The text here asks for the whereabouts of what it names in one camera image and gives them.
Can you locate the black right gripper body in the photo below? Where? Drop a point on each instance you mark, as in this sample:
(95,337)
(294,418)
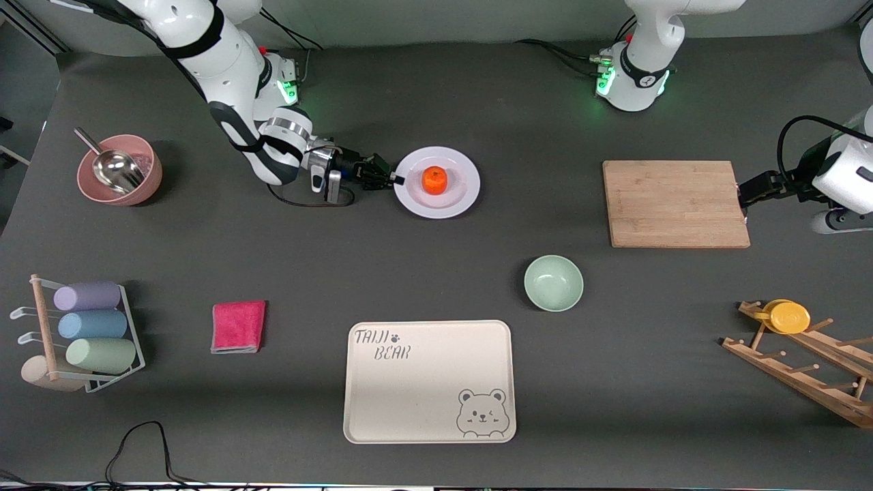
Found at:
(352,170)

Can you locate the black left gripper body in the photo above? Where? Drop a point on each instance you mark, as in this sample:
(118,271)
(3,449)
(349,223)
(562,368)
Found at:
(773,183)

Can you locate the orange fruit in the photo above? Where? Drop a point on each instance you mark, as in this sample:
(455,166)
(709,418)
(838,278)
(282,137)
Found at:
(435,179)

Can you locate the white round plate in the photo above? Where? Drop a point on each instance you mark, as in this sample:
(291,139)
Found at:
(464,187)

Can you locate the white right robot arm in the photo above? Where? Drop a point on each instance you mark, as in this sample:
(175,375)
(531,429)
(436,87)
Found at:
(204,48)

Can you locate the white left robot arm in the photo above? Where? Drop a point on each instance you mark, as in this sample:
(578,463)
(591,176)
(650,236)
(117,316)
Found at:
(641,68)

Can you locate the wooden cutting board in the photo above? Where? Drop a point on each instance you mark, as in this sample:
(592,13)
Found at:
(672,204)

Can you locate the yellow mug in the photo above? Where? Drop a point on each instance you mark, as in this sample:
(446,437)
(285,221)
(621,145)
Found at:
(790,318)

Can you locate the wooden mug rack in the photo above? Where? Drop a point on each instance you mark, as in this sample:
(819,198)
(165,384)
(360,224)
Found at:
(805,382)

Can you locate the pink folded cloth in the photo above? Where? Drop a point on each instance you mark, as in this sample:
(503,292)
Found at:
(238,326)

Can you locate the light green bowl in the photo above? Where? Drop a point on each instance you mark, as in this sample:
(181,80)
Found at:
(553,284)

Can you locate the pink bowl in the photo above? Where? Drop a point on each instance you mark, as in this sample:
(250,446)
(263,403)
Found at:
(146,181)

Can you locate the beige bear print tray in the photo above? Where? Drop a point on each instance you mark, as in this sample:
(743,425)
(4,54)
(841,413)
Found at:
(423,389)

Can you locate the metal scoop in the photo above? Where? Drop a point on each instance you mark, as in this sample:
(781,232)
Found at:
(116,170)

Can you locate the purple cup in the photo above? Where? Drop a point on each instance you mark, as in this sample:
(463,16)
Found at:
(89,296)

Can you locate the blue cup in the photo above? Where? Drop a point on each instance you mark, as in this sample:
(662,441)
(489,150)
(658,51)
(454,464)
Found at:
(94,324)

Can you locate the green cup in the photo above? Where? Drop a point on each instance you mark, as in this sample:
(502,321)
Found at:
(102,355)

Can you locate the beige cup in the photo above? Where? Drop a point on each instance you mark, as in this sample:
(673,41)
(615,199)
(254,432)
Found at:
(37,376)

